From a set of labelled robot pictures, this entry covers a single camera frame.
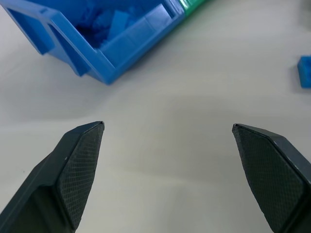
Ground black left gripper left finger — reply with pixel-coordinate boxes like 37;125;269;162
0;120;105;233

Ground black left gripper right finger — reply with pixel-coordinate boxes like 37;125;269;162
232;123;311;233

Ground blue building brick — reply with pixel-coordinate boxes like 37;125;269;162
297;55;311;90

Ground blue plastic storage bin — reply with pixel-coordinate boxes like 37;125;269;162
0;0;186;85

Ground blue flat brick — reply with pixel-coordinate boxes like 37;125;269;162
108;10;137;41

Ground green plastic storage bin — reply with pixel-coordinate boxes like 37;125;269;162
178;0;216;18

